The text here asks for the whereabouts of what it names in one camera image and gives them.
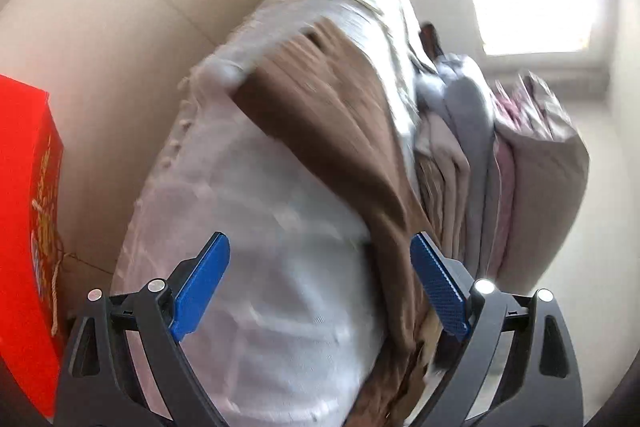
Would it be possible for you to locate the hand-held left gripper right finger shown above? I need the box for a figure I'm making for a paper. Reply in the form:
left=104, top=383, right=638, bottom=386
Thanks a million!
left=410, top=232, right=586, bottom=427

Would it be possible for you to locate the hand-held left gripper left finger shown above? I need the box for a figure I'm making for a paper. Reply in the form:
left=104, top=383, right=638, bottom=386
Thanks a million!
left=55, top=232, right=231, bottom=427

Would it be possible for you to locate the brown coat with fur collar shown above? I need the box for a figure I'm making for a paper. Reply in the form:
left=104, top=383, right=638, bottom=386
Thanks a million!
left=234, top=17, right=453, bottom=427

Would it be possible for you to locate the stack of folded quilts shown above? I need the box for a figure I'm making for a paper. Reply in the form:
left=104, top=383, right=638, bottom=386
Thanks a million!
left=414, top=52, right=591, bottom=295

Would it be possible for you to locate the red gift bag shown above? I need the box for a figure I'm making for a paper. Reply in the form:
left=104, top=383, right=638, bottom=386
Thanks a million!
left=0, top=74, right=67, bottom=415

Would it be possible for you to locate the black puffer jacket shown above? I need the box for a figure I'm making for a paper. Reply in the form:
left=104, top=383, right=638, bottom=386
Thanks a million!
left=419, top=22, right=445, bottom=58

